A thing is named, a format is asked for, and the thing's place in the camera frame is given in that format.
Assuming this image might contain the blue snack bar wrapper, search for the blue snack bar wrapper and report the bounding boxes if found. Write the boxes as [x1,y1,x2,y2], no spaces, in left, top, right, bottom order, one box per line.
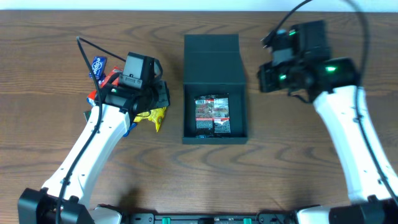
[123,123,137,138]

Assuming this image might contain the red snack packet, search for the red snack packet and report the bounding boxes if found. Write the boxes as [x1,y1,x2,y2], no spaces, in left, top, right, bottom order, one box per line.
[86,67,123,106]

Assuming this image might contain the black mounting rail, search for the black mounting rail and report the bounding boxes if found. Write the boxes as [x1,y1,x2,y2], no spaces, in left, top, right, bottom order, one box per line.
[120,213,298,224]

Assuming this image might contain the blue Eclipse mint tin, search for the blue Eclipse mint tin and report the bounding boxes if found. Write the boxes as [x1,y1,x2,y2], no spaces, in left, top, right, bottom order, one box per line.
[88,56,107,81]

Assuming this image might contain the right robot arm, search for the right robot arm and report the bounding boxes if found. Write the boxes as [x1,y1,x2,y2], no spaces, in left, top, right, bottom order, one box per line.
[257,58,397,223]

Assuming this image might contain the green gum pack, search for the green gum pack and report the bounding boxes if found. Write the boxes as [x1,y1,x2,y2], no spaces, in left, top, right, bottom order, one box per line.
[83,111,91,122]

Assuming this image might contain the yellow snack packet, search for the yellow snack packet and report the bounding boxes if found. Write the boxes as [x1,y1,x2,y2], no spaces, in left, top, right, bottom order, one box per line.
[134,107,167,132]

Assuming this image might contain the black cardboard box with lid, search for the black cardboard box with lid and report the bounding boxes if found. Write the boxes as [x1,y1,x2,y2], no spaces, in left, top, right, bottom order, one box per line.
[182,34,248,144]

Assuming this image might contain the black snack pouch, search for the black snack pouch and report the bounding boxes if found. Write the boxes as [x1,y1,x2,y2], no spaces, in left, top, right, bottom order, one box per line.
[195,94,231,138]

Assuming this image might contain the purple Dairy Milk chocolate bar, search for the purple Dairy Milk chocolate bar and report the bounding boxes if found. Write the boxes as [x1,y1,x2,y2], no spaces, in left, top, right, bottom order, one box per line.
[97,74,106,87]

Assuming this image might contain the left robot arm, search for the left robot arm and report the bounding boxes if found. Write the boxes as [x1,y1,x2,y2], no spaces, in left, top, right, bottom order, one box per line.
[17,80,170,223]

